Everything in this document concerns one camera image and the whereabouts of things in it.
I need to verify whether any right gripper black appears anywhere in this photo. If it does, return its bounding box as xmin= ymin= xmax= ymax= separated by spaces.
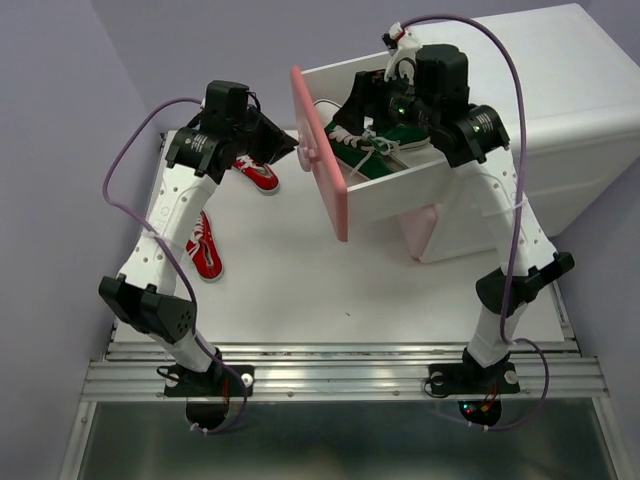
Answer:
xmin=331 ymin=63 xmax=440 ymax=136

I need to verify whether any green sneaker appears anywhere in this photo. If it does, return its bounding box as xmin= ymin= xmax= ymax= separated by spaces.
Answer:
xmin=381 ymin=125 xmax=429 ymax=152
xmin=314 ymin=99 xmax=407 ymax=180

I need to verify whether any drawer pink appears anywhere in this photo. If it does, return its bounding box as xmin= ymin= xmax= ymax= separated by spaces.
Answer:
xmin=398 ymin=205 xmax=438 ymax=263
xmin=289 ymin=49 xmax=451 ymax=244

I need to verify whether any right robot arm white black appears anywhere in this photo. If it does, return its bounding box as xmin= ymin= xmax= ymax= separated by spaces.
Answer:
xmin=334 ymin=44 xmax=575 ymax=398

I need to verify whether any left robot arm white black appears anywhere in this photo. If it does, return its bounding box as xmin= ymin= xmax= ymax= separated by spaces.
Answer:
xmin=99 ymin=80 xmax=298 ymax=396

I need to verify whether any white shoe cabinet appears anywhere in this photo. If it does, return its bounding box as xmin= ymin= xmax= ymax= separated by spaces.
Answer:
xmin=414 ymin=4 xmax=639 ymax=237

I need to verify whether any red sneaker far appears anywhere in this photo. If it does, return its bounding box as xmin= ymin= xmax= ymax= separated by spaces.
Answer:
xmin=232 ymin=155 xmax=280 ymax=196

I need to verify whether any red sneaker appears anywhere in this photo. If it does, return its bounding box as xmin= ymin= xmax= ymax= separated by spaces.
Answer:
xmin=232 ymin=155 xmax=280 ymax=196
xmin=186 ymin=211 xmax=224 ymax=282

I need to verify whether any red sneaker near left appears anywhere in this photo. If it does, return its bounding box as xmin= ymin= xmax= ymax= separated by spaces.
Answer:
xmin=186 ymin=211 xmax=224 ymax=282

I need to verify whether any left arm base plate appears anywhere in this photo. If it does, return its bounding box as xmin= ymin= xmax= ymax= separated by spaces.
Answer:
xmin=156 ymin=362 xmax=255 ymax=435

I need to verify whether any aluminium mounting rail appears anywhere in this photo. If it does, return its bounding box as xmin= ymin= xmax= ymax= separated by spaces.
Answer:
xmin=81 ymin=323 xmax=609 ymax=402

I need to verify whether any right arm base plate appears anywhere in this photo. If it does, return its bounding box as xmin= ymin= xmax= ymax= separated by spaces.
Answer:
xmin=423 ymin=361 xmax=521 ymax=430

